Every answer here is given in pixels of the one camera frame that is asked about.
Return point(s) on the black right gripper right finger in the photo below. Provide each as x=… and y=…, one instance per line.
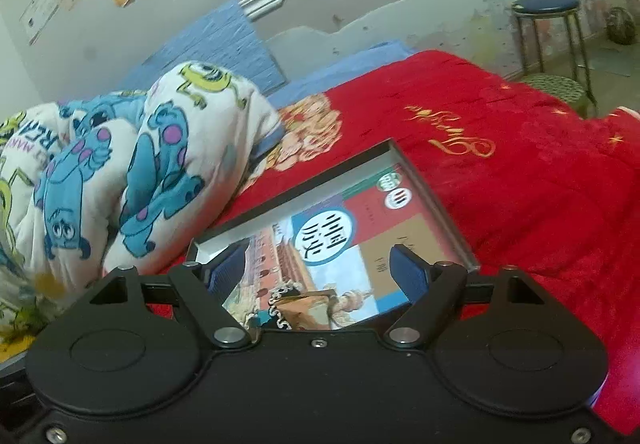
x=433, y=291

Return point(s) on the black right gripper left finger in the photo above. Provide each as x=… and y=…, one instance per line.
x=202, y=288

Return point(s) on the orange triangular snack packet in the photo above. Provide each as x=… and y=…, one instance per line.
x=313, y=311

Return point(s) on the black white-trimmed crochet scrunchie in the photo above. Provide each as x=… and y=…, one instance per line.
x=273, y=317

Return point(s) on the Chinese history textbook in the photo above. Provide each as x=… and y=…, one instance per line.
x=343, y=243

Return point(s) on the white cartoon monster quilt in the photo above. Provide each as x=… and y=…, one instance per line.
x=125, y=178

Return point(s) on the black shallow cardboard box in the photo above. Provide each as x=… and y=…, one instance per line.
x=319, y=188

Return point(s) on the red plush blanket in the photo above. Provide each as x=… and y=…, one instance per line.
x=527, y=181

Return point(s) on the blue bed sheet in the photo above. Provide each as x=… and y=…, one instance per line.
x=341, y=71

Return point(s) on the green patterned round stool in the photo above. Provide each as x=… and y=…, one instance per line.
x=563, y=88

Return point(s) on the blue round metal stool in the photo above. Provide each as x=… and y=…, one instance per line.
x=543, y=26

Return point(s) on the dark patterned ball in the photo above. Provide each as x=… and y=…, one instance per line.
x=620, y=26

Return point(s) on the blue foam wall panel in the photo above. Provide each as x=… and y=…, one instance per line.
x=223, y=36

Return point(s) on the white wall paper notice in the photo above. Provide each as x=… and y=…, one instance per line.
x=36, y=16

